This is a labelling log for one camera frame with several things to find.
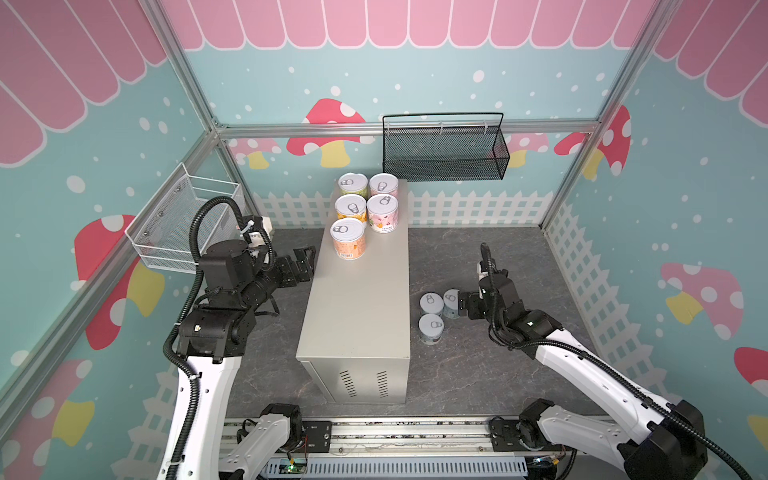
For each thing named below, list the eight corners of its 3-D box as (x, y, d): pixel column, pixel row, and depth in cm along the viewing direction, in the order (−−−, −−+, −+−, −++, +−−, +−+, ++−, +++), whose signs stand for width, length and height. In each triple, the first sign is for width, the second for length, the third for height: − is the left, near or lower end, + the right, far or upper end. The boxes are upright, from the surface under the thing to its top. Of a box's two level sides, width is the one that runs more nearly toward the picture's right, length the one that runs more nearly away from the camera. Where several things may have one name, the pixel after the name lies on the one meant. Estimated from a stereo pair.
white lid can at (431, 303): (420, 321, 97) (421, 312, 92) (419, 300, 101) (420, 291, 97) (442, 321, 97) (445, 312, 92) (440, 300, 101) (442, 291, 97)
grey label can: (418, 345, 92) (420, 336, 87) (417, 323, 97) (418, 313, 92) (442, 345, 92) (445, 336, 87) (440, 323, 97) (443, 313, 92)
